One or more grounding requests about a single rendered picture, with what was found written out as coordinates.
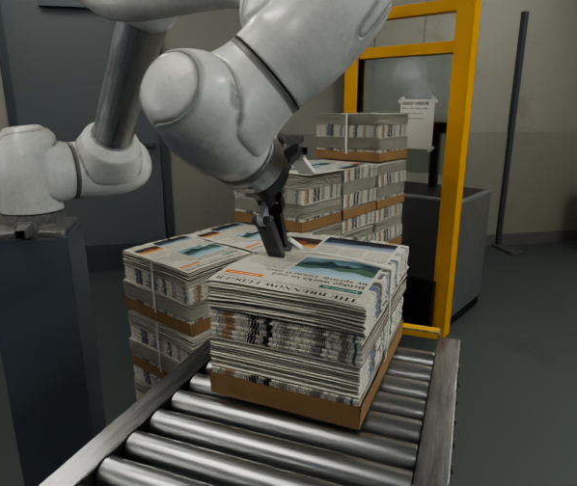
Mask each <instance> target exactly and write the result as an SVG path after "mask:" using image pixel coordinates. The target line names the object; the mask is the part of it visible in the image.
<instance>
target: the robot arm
mask: <svg viewBox="0 0 577 486"><path fill-rule="evenodd" d="M77 1H78V2H80V3H81V4H83V5H84V6H86V7H87V8H88V9H90V10H91V11H93V12H94V13H96V14H98V15H100V16H102V17H105V18H108V19H111V20H115V21H116V24H115V29H114V34H113V38H112V42H111V47H110V52H109V56H108V61H107V66H106V70H105V74H104V79H103V84H102V88H101V93H100V98H99V102H98V106H97V111H96V119H95V122H92V123H90V124H89V125H87V126H86V127H85V129H84V130H83V132H82V133H81V134H80V135H79V137H78V138H77V139H76V141H75V142H61V141H57V139H56V135H55V134H54V133H53V132H52V131H51V130H49V129H48V128H46V127H43V126H41V125H39V124H29V125H20V126H12V127H6V128H3V129H2V130H1V132H0V222H1V226H0V240H4V239H16V240H22V239H27V238H41V237H64V236H66V235H67V231H68V230H69V229H70V228H71V227H72V226H73V225H74V224H76V223H78V222H77V218H76V217H67V214H66V211H65V204H64V202H67V201H70V200H72V199H79V198H99V197H108V196H115V195H120V194H125V193H128V192H131V191H133V190H136V189H138V188H139V187H141V186H142V185H144V184H145V183H146V182H147V181H148V179H149V177H150V176H151V157H150V155H149V152H148V150H147V149H146V148H145V146H144V145H142V144H141V143H140V142H139V139H138V138H137V136H136V135H135V130H136V127H137V124H138V121H139V118H140V115H141V112H142V111H143V113H144V115H145V117H146V119H147V120H148V122H149V123H150V125H151V126H152V127H153V129H154V130H155V131H156V133H157V134H158V135H159V136H160V137H161V139H162V140H163V142H164V143H165V144H166V145H167V147H168V148H169V149H170V151H171V152H172V153H174V154H175V155H176V156H177V157H178V158H179V159H180V160H182V161H183V162H184V163H186V164H187V165H188V166H190V167H191V168H193V169H194V170H196V171H198V172H200V173H202V174H204V175H206V176H211V177H215V178H217V179H218V180H220V181H221V182H223V183H225V184H226V185H227V186H229V187H230V188H231V189H233V190H234V191H235V192H240V193H246V194H247V195H248V196H250V197H252V198H254V199H256V200H257V203H258V205H259V206H260V210H259V214H258V215H253V217H252V223H253V224H254V225H255V226H256V227H257V229H258V231H259V234H260V236H261V240H262V243H263V245H264V248H265V249H266V252H267V254H268V256H269V257H278V258H284V257H285V252H291V249H293V250H303V246H302V245H301V244H299V243H298V242H297V241H295V240H294V239H292V238H291V237H288V236H287V230H286V225H285V219H284V213H283V210H284V208H285V201H284V193H285V191H284V186H285V184H286V182H287V180H288V177H289V171H290V170H291V165H292V166H293V167H294V168H295V170H296V171H297V172H298V173H299V174H309V175H314V174H315V173H316V171H315V169H314V168H313V167H312V165H311V164H310V163H309V161H308V160H307V157H306V154H308V148H301V143H304V135H286V134H285V133H279V131H280V130H281V129H282V127H283V126H284V125H285V123H286V122H287V121H288V120H289V119H290V118H291V116H292V115H294V114H295V113H296V112H297V110H299V109H300V108H301V107H302V106H304V105H305V104H306V103H307V102H308V101H310V100H311V99H313V98H314V97H316V96H318V95H320V94H321V93H322V92H323V91H324V90H326V89H327V88H328V87H329V86H330V85H332V84H333V83H334V82H335V81H336V80H337V79H338V78H339V77H340V76H341V75H342V74H343V73H344V72H345V71H346V70H347V69H348V68H349V67H350V66H351V65H352V64H353V63H354V62H355V61H356V60H357V59H358V58H359V57H360V56H361V55H362V54H363V52H364V51H365V50H366V49H367V48H368V47H369V45H370V44H371V43H372V41H373V40H374V39H375V37H376V36H377V34H378V33H379V31H380V30H381V28H382V27H383V25H384V23H385V21H386V19H387V17H388V15H389V13H390V10H391V7H392V5H391V3H392V0H77ZM223 9H239V16H240V23H241V26H242V29H241V30H240V31H239V32H238V33H237V34H236V35H235V37H233V38H232V39H231V40H230V41H229V42H227V43H226V44H224V45H223V46H221V47H219V48H217V49H216V50H214V51H212V52H208V51H204V50H200V49H193V48H177V49H172V50H169V51H166V52H164V53H163V54H161V55H160V56H159V53H160V50H161V47H162V44H163V41H164V38H165V35H166V32H167V31H169V30H170V29H172V28H173V27H174V26H175V25H176V24H177V23H178V21H179V20H180V19H181V18H182V17H183V16H184V15H186V14H196V13H203V12H209V11H216V10H223ZM286 145H290V147H288V148H286V149H285V150H283V148H282V147H285V146H286ZM276 202H278V204H276Z"/></svg>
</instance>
